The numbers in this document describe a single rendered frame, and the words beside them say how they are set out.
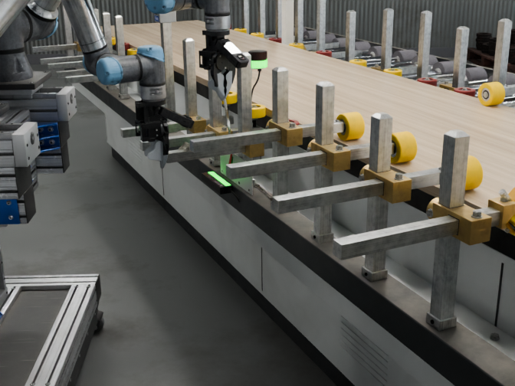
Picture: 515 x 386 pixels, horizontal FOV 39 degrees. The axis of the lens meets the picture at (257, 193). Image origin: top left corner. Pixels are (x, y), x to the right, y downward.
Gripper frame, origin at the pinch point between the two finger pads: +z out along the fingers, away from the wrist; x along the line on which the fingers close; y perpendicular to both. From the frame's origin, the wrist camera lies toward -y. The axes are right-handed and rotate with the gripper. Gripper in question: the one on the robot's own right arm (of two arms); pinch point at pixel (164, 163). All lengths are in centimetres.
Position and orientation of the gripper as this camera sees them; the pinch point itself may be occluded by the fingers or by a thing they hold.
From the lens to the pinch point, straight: 221.0
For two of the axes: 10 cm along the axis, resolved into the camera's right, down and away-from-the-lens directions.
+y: -9.1, 1.5, -3.9
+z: 0.1, 9.4, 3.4
